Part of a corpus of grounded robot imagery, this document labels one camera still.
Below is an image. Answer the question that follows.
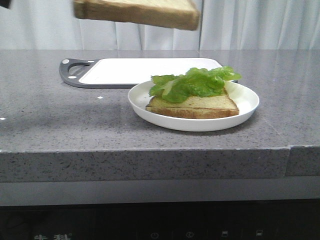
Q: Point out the green lettuce leaf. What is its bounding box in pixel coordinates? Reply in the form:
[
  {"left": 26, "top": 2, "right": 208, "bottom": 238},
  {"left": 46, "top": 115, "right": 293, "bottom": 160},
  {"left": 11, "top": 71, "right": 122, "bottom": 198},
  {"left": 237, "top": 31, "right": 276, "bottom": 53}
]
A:
[{"left": 148, "top": 66, "right": 242, "bottom": 103}]

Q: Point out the bread slice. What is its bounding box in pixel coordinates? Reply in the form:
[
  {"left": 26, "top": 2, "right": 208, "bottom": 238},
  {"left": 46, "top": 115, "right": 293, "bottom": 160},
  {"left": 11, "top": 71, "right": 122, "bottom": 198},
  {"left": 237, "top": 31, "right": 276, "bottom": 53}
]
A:
[
  {"left": 145, "top": 89, "right": 240, "bottom": 119},
  {"left": 73, "top": 0, "right": 201, "bottom": 31}
]

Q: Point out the white round plate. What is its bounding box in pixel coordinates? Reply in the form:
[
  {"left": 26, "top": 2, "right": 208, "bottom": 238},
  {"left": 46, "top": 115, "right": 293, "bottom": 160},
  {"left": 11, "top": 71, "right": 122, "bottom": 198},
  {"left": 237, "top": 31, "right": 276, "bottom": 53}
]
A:
[{"left": 128, "top": 81, "right": 260, "bottom": 132}]

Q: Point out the white cutting board grey rim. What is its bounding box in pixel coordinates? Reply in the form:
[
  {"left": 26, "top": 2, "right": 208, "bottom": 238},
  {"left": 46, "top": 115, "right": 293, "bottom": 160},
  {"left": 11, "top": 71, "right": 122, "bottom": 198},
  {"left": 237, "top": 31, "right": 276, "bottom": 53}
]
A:
[{"left": 59, "top": 58, "right": 222, "bottom": 89}]

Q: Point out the white curtain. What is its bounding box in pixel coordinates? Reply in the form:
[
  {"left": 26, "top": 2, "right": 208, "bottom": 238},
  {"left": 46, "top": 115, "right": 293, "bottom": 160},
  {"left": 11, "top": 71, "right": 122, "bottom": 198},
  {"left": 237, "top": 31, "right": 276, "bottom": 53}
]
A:
[{"left": 0, "top": 0, "right": 320, "bottom": 50}]

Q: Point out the black appliance front panel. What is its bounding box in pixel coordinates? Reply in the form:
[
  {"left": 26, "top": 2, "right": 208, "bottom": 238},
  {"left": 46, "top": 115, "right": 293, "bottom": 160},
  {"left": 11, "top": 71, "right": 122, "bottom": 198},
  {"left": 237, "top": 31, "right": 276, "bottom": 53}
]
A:
[{"left": 0, "top": 199, "right": 320, "bottom": 240}]

